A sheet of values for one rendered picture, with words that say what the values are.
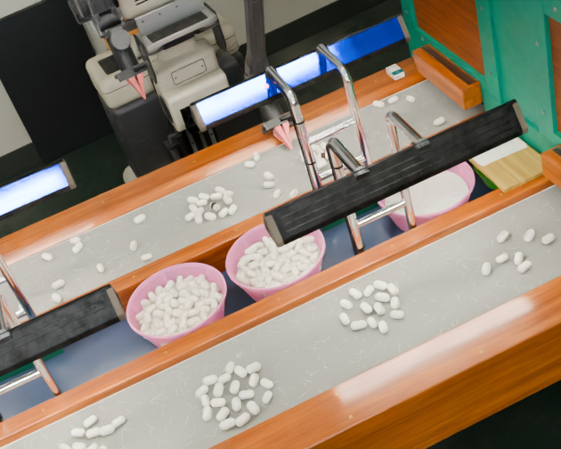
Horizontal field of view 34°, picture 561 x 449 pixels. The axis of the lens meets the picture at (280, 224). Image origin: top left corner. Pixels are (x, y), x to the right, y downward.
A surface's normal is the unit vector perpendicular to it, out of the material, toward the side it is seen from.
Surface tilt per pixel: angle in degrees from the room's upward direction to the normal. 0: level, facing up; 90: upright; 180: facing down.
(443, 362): 0
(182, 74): 98
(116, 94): 90
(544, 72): 90
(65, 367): 0
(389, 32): 58
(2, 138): 90
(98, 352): 0
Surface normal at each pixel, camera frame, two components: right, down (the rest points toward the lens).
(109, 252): -0.25, -0.75
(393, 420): 0.36, 0.52
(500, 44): -0.90, 0.41
